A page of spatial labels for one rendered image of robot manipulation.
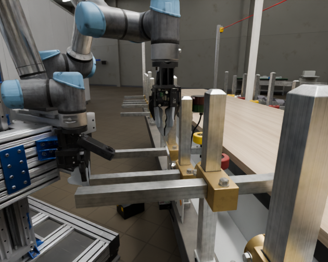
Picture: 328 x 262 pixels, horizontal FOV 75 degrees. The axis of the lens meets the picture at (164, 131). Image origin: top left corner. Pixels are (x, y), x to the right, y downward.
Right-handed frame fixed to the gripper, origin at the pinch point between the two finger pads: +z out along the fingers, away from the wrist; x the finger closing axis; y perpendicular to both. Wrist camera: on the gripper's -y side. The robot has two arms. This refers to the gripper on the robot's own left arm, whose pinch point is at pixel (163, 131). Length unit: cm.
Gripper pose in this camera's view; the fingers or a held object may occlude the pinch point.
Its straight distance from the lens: 65.5
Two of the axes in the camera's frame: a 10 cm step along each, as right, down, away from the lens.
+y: 1.4, 2.7, -9.5
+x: 9.9, -0.4, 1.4
